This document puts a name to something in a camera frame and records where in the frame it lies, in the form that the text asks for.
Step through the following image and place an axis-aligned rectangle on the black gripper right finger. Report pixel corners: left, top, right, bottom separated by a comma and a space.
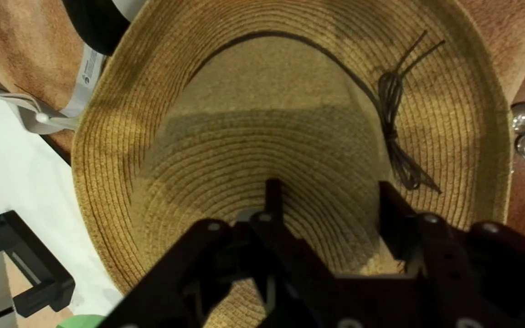
378, 181, 488, 328

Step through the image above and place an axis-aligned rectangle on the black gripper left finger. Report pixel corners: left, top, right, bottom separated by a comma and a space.
249, 178, 335, 328

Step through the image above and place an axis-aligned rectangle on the tan woven straw hat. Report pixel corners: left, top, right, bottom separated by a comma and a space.
70, 0, 513, 328

